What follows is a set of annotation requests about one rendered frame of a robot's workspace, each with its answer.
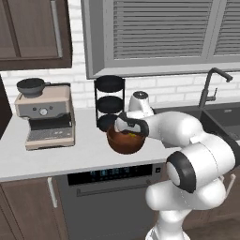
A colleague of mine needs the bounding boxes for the black pan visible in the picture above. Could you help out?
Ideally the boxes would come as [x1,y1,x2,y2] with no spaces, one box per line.
[16,77,52,98]

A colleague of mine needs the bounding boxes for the grey wall cupboard handle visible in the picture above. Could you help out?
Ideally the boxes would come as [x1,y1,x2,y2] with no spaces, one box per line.
[51,0,63,59]

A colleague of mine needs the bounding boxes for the brown base cupboard door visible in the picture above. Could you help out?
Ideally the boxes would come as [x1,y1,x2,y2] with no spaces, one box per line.
[182,165,240,232]
[0,177,68,240]

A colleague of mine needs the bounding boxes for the white base cupboard handle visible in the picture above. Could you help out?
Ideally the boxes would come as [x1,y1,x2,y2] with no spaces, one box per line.
[47,177,59,209]
[224,173,237,195]

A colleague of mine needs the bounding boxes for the grey dishwasher handle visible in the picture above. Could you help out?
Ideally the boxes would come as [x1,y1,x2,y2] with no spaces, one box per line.
[76,183,152,198]

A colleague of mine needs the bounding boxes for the black tap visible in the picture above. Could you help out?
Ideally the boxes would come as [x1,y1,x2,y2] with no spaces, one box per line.
[198,67,234,110]

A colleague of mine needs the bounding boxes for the beige coffee machine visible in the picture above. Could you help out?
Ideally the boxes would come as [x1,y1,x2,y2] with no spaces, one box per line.
[13,83,76,152]

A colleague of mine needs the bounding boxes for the grey dishwasher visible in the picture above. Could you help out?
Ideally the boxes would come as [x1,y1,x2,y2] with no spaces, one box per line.
[55,162,169,240]

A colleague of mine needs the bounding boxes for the dark grey sink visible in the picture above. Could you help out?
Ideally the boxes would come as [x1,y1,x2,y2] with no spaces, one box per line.
[153,105,240,149]

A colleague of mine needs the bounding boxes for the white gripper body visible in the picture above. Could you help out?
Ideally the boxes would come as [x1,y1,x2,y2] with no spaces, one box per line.
[113,119,141,135]

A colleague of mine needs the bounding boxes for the brown bowl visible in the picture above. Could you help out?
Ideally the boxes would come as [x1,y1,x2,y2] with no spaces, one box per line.
[106,125,147,156]

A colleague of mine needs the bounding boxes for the black three-tier stand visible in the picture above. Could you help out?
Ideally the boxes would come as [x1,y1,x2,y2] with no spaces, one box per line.
[93,74,127,133]

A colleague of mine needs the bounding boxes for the grey window with blinds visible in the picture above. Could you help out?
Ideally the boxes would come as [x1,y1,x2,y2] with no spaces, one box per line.
[81,0,240,80]

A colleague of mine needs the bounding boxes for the dark brown wall cupboard door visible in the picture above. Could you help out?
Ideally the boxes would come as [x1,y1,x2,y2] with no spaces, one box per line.
[0,0,73,71]

